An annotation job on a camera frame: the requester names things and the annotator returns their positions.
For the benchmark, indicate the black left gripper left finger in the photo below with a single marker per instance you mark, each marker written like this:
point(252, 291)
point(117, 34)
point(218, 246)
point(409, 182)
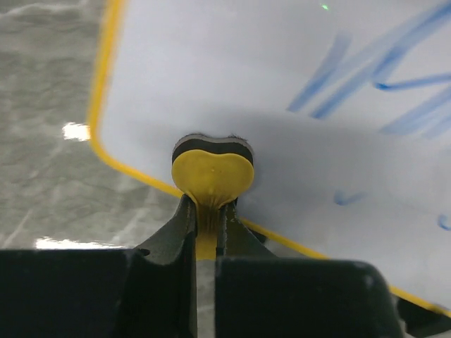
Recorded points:
point(147, 291)

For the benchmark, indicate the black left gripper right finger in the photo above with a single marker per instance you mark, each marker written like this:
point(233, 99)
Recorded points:
point(258, 294)

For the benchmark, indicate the yellow black whiteboard eraser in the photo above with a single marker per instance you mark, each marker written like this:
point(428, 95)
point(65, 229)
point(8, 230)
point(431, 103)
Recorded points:
point(212, 172)

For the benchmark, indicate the yellow framed whiteboard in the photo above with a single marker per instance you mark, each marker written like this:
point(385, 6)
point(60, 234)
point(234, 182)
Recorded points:
point(346, 105)

